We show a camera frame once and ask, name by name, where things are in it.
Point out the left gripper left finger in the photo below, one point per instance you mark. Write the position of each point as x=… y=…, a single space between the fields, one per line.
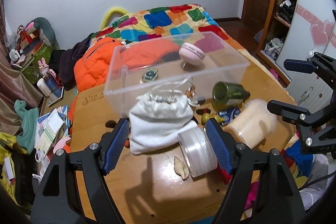
x=112 y=144

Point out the pink macaron case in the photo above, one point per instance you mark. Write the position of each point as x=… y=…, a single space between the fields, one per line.
x=191 y=54

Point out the orange down jacket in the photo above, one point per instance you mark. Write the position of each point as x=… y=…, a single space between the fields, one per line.
x=92 y=69

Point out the colourful patchwork quilt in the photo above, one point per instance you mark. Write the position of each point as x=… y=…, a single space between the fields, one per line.
x=160 y=22

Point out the white sliding wardrobe door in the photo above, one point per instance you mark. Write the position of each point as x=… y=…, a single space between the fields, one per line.
x=312 y=29

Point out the dark purple clothing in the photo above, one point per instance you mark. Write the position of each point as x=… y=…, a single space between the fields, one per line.
x=62 y=62

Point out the pink rabbit toy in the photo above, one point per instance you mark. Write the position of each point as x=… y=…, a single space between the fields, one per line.
x=44 y=68

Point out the yellow curved headboard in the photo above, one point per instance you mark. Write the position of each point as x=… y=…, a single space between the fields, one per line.
x=110 y=13

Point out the beige shell piece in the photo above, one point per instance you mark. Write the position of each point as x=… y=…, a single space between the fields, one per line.
x=180 y=168

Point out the grey plush cushion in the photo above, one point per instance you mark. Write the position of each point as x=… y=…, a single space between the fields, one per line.
x=45 y=31

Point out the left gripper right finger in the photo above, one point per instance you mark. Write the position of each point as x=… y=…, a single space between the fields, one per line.
x=221 y=142

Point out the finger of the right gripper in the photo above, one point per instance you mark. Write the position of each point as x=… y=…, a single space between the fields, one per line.
x=316 y=130
x=322 y=65

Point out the blue small box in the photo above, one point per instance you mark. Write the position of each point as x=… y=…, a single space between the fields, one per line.
x=228 y=115

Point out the teal dinosaur plush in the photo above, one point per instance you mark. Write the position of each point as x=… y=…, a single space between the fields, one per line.
x=26 y=139

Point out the cream frosted jar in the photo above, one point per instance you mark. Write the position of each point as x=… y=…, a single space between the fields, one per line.
x=253 y=124

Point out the yellow gourd charm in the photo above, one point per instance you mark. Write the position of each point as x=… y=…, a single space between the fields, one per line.
x=206 y=116

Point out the pink striped curtain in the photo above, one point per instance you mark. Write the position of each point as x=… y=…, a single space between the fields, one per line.
x=14 y=86

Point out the silver tablet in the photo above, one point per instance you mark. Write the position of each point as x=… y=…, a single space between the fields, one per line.
x=55 y=96

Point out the wooden wardrobe shelf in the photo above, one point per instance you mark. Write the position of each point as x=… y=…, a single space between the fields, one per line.
x=274 y=34

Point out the clear plastic storage box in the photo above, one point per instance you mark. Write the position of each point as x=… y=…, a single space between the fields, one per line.
x=221 y=63

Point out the green gift box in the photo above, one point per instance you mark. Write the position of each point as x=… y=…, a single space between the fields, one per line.
x=30 y=67

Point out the red gold gift pouch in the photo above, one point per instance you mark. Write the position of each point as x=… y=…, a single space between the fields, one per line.
x=223 y=175

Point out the white thermos bottle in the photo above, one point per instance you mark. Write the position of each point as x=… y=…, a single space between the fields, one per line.
x=43 y=87

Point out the yellow garment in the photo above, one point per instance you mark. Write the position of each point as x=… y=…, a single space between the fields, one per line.
x=9 y=169

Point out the white drawstring pouch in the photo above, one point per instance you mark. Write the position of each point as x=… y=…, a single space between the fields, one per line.
x=156 y=121

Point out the pile of papers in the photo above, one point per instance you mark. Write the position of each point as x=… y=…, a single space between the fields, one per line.
x=50 y=128

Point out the green glass bottle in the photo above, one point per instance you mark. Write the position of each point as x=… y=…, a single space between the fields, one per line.
x=229 y=93

